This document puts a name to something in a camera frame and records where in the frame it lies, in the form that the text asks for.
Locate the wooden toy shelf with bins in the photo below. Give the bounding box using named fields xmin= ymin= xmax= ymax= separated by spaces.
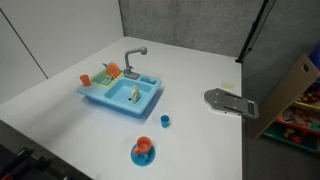
xmin=249 ymin=41 xmax=320 ymax=154

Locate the cream toy soap bottle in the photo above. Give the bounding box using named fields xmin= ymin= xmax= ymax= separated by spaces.
xmin=129 ymin=85 xmax=141 ymax=104

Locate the yellow dish rack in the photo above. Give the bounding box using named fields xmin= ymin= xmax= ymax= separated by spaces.
xmin=89 ymin=68 xmax=124 ymax=88

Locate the light blue toy sink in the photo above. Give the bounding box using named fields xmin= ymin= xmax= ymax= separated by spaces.
xmin=75 ymin=68 xmax=163 ymax=120

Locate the blue toy cup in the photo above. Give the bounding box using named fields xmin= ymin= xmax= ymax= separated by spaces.
xmin=160 ymin=114 xmax=171 ymax=129

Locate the orange toy plate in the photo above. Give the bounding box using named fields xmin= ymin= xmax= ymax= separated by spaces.
xmin=106 ymin=62 xmax=122 ymax=79

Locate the blue toy saucer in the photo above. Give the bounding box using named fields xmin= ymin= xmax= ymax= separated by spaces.
xmin=130 ymin=143 xmax=156 ymax=167

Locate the black equipment beside table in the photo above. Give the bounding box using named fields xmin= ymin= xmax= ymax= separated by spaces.
xmin=0 ymin=146 xmax=91 ymax=180

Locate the grey toy faucet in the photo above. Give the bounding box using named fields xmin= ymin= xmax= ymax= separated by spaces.
xmin=123 ymin=46 xmax=148 ymax=80

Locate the pale yellow sticky note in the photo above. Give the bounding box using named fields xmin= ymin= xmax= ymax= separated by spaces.
xmin=220 ymin=81 xmax=235 ymax=91

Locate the black stand pole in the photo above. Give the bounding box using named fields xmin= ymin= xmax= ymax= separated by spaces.
xmin=235 ymin=0 xmax=271 ymax=64

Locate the red orange toy food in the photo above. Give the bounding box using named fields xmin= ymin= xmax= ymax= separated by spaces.
xmin=133 ymin=136 xmax=154 ymax=156

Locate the orange handleless toy cup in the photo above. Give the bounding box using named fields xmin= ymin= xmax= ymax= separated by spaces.
xmin=79 ymin=74 xmax=92 ymax=88

